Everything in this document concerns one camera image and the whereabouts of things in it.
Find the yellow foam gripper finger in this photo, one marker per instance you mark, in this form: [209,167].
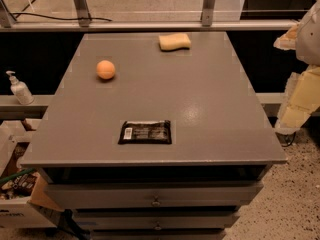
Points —
[301,99]
[287,41]

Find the black rxbar chocolate wrapper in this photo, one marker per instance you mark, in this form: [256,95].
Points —
[146,132]

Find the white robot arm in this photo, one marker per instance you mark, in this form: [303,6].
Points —
[308,39]

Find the yellow sponge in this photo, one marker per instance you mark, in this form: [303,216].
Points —
[174,41]

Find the top grey drawer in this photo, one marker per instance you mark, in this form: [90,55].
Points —
[153,195]

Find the grey drawer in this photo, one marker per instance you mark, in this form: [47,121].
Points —
[156,220]
[153,195]

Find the middle grey drawer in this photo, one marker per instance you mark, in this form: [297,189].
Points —
[156,220]

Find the grey drawer cabinet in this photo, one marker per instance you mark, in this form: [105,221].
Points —
[142,144]

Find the orange ball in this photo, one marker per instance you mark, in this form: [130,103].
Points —
[105,70]

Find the white pump bottle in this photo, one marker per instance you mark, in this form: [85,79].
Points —
[20,89]

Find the white cardboard box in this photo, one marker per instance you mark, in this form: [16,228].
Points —
[17,183]

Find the metal frame rail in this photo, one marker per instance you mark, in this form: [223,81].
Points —
[138,15]

